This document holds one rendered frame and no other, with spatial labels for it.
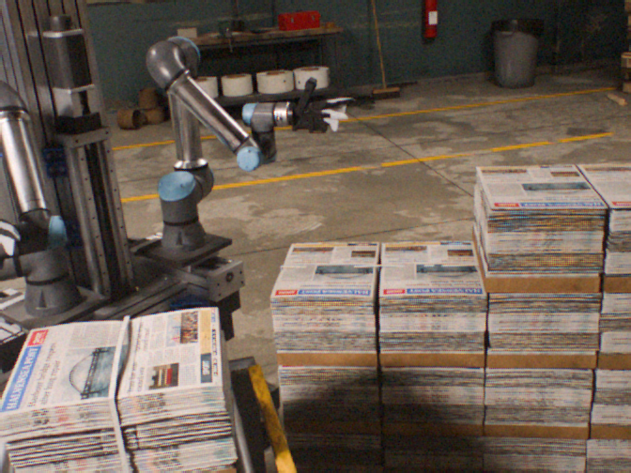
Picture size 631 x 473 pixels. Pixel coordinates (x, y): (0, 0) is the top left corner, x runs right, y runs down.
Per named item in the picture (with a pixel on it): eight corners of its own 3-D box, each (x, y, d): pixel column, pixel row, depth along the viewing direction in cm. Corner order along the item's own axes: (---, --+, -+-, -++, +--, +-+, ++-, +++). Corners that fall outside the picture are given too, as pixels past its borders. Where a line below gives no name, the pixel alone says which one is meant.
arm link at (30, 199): (23, 86, 186) (69, 253, 172) (-23, 92, 181) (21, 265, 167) (20, 59, 176) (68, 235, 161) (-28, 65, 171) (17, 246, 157)
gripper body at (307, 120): (331, 124, 227) (295, 125, 230) (330, 99, 223) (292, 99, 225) (327, 133, 221) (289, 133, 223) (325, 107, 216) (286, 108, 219)
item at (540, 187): (475, 169, 211) (475, 165, 210) (575, 166, 207) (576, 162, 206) (488, 212, 177) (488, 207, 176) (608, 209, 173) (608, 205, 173)
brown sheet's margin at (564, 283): (471, 236, 220) (471, 224, 218) (568, 236, 216) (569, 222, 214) (484, 292, 185) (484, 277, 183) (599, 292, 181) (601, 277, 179)
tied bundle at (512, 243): (470, 238, 220) (472, 167, 211) (569, 237, 216) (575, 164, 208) (484, 295, 185) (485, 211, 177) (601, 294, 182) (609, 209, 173)
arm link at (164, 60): (148, 38, 205) (269, 158, 211) (163, 33, 215) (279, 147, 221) (126, 66, 210) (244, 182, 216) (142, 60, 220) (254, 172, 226)
